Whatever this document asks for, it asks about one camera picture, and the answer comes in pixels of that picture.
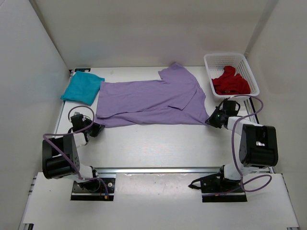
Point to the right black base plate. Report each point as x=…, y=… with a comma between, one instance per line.
x=216, y=189

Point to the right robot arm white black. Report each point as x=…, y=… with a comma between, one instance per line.
x=254, y=146

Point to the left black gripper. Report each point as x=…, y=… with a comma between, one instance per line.
x=97, y=129

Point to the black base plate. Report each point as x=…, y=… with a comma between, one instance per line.
x=216, y=189
x=95, y=190

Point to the teal t shirt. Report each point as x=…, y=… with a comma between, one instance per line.
x=83, y=88

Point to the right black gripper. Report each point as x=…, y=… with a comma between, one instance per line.
x=212, y=121

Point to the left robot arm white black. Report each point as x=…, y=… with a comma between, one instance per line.
x=60, y=157

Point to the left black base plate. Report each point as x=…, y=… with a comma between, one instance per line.
x=95, y=190

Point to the lavender t shirt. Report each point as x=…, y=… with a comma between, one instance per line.
x=175, y=99

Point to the red t shirt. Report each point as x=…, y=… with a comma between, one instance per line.
x=230, y=83

